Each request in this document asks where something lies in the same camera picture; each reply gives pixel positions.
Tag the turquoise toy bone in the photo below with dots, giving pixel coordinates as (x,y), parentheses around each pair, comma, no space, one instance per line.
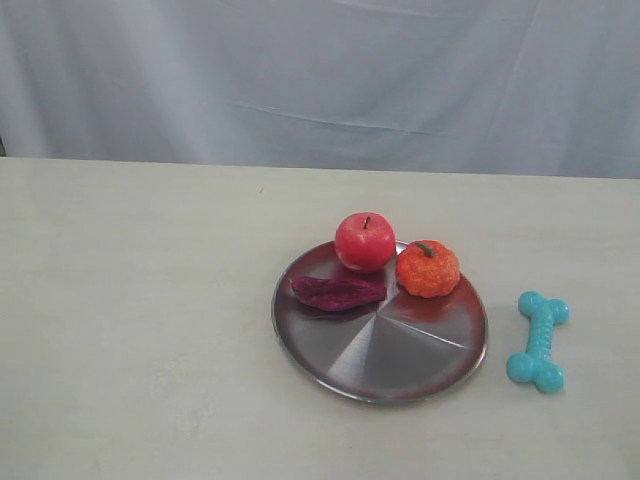
(534,364)

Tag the red apple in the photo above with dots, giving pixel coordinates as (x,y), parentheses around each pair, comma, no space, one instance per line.
(365,242)

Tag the purple sweet potato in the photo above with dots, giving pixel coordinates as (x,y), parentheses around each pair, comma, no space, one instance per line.
(335,295)

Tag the small orange pumpkin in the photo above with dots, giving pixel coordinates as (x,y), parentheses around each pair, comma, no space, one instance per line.
(428,269)

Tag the round steel plate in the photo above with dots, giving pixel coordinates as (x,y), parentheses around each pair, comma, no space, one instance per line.
(401,350)

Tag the white backdrop cloth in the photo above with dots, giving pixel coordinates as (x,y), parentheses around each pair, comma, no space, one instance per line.
(509,87)

